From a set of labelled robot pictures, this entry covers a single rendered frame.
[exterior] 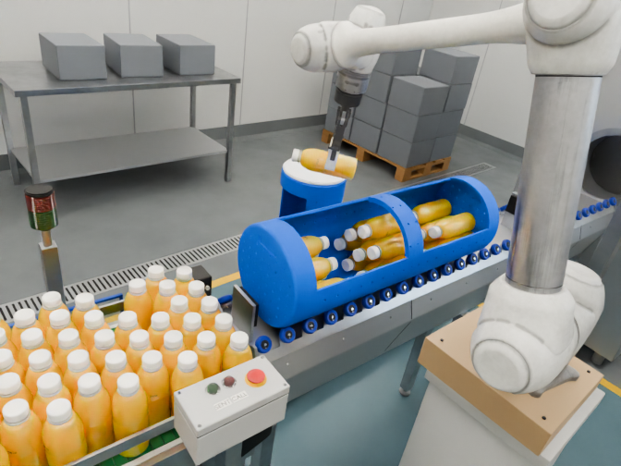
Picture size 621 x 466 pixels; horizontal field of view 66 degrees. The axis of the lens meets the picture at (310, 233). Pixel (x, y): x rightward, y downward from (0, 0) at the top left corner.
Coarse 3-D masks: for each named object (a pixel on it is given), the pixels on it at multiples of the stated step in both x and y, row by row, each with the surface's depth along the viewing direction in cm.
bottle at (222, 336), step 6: (216, 330) 111; (222, 330) 110; (228, 330) 111; (234, 330) 113; (216, 336) 111; (222, 336) 110; (228, 336) 111; (216, 342) 111; (222, 342) 111; (228, 342) 111; (222, 348) 111; (222, 354) 112
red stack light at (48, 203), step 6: (54, 192) 118; (30, 198) 114; (36, 198) 115; (42, 198) 115; (48, 198) 116; (54, 198) 118; (30, 204) 115; (36, 204) 115; (42, 204) 116; (48, 204) 117; (54, 204) 119; (30, 210) 116; (36, 210) 116; (42, 210) 116; (48, 210) 117
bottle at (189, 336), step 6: (180, 330) 110; (186, 330) 110; (192, 330) 109; (198, 330) 110; (204, 330) 112; (186, 336) 109; (192, 336) 109; (186, 342) 109; (192, 342) 109; (192, 348) 110
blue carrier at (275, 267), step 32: (384, 192) 154; (416, 192) 173; (448, 192) 180; (480, 192) 163; (256, 224) 125; (288, 224) 124; (320, 224) 151; (352, 224) 161; (416, 224) 142; (480, 224) 172; (256, 256) 128; (288, 256) 116; (320, 256) 154; (416, 256) 142; (448, 256) 155; (256, 288) 131; (288, 288) 118; (320, 288) 121; (352, 288) 129; (288, 320) 121
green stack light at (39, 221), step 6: (54, 210) 119; (30, 216) 117; (36, 216) 117; (42, 216) 117; (48, 216) 118; (54, 216) 120; (30, 222) 118; (36, 222) 118; (42, 222) 118; (48, 222) 119; (54, 222) 120; (36, 228) 119; (42, 228) 119; (48, 228) 119
